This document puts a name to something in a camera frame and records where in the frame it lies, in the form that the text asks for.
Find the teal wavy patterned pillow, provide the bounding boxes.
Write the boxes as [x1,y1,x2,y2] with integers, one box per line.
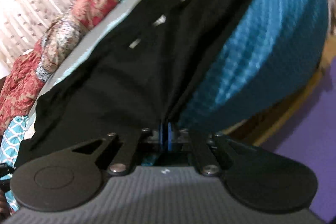
[0,115,37,211]

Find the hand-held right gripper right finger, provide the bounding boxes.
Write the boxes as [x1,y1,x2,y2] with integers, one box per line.
[167,123,259,176]

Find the red floral quilt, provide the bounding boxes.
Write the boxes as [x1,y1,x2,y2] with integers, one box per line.
[0,0,124,135]

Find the teal and cream patterned bedspread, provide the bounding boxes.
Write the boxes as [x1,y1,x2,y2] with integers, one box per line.
[26,0,332,140]

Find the black pants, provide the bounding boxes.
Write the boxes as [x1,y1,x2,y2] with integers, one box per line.
[16,0,272,169]

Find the wooden bed frame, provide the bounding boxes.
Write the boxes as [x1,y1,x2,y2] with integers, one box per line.
[226,56,324,147]

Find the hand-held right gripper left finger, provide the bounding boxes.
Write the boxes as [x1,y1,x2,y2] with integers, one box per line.
[72,123,168,176]

